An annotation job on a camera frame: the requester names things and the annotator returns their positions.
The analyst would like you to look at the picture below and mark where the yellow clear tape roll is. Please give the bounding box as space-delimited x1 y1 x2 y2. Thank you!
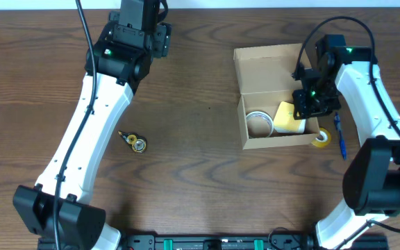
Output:
311 127 332 148

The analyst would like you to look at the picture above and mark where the yellow sticky note pad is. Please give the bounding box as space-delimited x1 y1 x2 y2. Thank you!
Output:
273 101 306 134

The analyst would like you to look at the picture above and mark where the white masking tape roll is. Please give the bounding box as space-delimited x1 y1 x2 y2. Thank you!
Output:
246 111 274 138

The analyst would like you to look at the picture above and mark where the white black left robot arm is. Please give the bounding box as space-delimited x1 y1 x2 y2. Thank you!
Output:
12 0 172 249

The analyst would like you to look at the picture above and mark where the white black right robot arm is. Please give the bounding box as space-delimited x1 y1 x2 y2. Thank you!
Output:
292 35 400 249

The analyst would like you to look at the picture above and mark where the blue ballpoint pen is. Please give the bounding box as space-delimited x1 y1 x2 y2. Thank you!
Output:
334 112 347 160

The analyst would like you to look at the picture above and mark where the open cardboard box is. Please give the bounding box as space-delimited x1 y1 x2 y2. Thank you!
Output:
233 44 319 149

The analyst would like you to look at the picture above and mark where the yellow black correction tape dispenser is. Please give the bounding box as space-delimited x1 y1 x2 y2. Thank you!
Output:
118 131 147 153

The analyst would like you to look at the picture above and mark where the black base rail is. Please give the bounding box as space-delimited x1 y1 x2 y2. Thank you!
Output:
37 228 390 250

